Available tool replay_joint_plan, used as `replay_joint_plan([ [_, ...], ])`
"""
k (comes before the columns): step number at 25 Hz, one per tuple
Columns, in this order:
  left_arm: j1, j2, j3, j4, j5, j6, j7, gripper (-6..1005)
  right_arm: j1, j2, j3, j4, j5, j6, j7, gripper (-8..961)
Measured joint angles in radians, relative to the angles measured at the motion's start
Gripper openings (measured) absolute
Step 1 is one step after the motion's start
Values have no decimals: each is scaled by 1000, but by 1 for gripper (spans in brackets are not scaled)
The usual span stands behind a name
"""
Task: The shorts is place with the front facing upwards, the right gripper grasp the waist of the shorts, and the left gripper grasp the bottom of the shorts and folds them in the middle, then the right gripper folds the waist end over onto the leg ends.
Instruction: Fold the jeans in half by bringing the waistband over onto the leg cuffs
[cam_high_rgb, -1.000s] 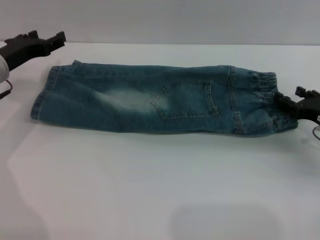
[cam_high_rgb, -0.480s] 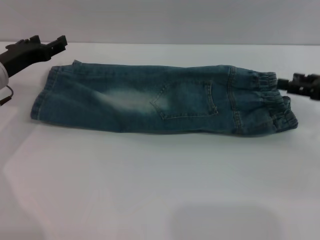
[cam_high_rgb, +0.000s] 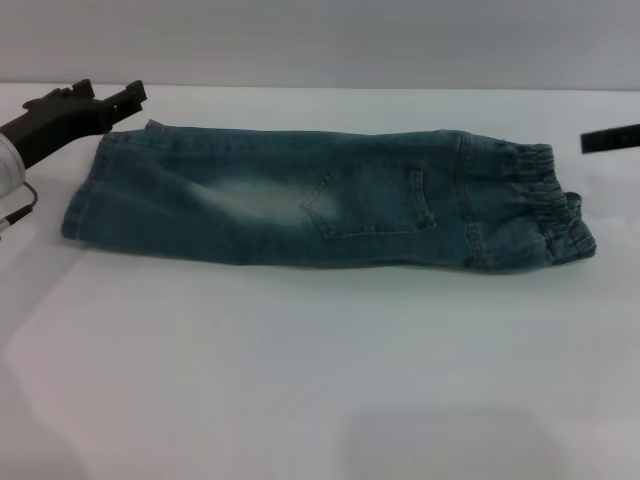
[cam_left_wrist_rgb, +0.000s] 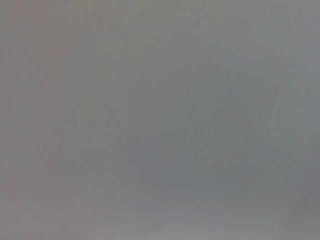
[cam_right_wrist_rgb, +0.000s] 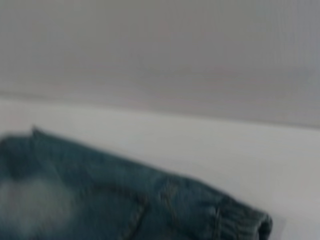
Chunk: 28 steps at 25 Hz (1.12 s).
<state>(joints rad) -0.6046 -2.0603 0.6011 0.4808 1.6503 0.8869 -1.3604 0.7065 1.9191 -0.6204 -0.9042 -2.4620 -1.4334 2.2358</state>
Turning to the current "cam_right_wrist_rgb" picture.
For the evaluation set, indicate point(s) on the blue denim shorts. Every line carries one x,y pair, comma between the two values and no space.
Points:
100,200

